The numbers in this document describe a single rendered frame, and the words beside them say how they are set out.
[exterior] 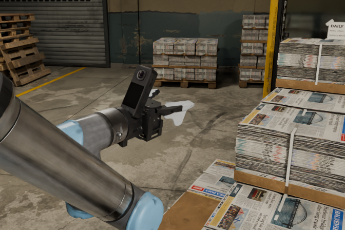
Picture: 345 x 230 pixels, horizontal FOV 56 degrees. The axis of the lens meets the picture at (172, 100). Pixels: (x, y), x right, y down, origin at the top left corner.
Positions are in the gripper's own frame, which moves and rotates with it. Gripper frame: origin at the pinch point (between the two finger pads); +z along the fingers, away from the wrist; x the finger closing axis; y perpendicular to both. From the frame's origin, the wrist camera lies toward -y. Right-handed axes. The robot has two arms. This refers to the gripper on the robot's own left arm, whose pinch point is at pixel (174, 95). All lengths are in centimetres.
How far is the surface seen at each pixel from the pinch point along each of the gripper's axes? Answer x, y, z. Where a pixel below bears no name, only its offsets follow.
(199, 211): -7, 65, 39
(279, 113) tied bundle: 12, 16, 54
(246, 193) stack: 14, 39, 30
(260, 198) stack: 19, 38, 30
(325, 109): 25, 13, 69
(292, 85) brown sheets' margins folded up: 3, 15, 95
